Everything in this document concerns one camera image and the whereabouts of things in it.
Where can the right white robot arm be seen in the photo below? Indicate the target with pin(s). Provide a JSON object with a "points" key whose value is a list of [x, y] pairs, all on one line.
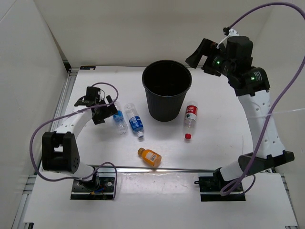
{"points": [[251, 86]]}

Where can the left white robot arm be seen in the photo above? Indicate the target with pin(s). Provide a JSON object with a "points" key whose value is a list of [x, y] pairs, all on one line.
{"points": [[59, 148]]}

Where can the clear bottle red label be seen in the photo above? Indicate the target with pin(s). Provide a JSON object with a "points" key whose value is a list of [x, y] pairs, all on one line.
{"points": [[190, 120]]}

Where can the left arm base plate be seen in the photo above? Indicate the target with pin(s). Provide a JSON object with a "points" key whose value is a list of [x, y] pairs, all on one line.
{"points": [[101, 187]]}

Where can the black plastic bin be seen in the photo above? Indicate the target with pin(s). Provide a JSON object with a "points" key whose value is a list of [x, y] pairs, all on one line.
{"points": [[166, 83]]}

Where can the clear bottle dark blue label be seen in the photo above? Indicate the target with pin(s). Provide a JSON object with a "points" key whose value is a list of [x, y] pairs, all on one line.
{"points": [[134, 120]]}

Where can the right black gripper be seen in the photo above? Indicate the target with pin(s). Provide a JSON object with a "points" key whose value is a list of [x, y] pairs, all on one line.
{"points": [[208, 48]]}

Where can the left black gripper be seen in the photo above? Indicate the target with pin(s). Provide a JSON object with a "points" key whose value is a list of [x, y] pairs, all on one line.
{"points": [[110, 110]]}

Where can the orange juice bottle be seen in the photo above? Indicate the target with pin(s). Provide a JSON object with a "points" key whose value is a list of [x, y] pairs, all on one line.
{"points": [[150, 157]]}

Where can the clear bottle light blue label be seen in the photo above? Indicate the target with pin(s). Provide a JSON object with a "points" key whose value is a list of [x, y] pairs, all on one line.
{"points": [[119, 119]]}

